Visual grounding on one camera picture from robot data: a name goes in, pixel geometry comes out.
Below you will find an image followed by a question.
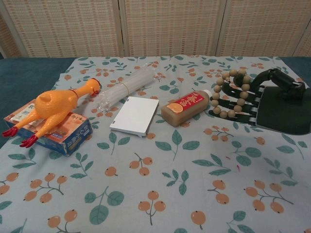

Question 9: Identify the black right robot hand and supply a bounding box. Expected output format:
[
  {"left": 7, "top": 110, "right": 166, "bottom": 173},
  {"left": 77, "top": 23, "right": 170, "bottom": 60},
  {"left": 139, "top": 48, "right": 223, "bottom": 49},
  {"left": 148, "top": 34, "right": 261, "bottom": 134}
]
[{"left": 208, "top": 68, "right": 311, "bottom": 135}]

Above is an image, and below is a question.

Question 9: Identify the wooden bead bracelet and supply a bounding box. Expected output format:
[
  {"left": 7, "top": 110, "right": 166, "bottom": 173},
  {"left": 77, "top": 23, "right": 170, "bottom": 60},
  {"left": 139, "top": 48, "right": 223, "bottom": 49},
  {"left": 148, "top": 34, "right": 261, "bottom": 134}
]
[{"left": 210, "top": 68, "right": 251, "bottom": 119}]

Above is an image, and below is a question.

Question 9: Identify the brown juice bottle red label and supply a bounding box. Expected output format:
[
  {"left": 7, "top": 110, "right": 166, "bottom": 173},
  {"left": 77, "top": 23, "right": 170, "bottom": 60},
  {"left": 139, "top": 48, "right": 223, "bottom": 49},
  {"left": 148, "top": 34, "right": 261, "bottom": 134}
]
[{"left": 161, "top": 89, "right": 212, "bottom": 127}]

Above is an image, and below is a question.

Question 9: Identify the floral printed tablecloth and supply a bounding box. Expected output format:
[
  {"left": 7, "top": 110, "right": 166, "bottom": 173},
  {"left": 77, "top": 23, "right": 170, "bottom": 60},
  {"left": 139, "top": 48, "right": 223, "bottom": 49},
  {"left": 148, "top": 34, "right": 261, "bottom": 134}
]
[{"left": 0, "top": 55, "right": 311, "bottom": 233}]

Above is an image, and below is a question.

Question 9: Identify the white flat rectangular device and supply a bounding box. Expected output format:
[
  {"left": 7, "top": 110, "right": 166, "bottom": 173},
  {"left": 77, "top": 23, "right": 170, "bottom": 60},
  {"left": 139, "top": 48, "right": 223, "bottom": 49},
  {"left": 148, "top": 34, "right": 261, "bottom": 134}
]
[{"left": 109, "top": 96, "right": 159, "bottom": 138}]

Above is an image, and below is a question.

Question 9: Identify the woven folding screen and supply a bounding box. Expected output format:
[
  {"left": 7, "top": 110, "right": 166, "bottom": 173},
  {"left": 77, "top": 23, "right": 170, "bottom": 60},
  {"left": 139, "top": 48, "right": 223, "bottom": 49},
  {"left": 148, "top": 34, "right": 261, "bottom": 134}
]
[{"left": 0, "top": 0, "right": 311, "bottom": 59}]

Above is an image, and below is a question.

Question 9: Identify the bundle of clear plastic straws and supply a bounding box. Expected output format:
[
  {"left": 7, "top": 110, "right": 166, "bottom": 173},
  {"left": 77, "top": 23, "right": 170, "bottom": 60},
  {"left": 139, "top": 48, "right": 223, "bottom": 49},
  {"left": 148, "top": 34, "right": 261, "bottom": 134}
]
[{"left": 97, "top": 62, "right": 156, "bottom": 112}]

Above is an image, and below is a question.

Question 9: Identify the blue and orange carton box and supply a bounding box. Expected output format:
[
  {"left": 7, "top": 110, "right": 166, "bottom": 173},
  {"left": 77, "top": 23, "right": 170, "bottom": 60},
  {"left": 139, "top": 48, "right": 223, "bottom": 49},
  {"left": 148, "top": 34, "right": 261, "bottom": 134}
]
[{"left": 3, "top": 98, "right": 94, "bottom": 156}]

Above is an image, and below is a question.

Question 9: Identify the orange rubber chicken toy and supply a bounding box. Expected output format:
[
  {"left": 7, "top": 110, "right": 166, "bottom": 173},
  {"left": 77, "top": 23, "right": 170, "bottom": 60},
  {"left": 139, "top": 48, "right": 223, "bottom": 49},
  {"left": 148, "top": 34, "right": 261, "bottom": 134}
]
[{"left": 2, "top": 78, "right": 102, "bottom": 148}]

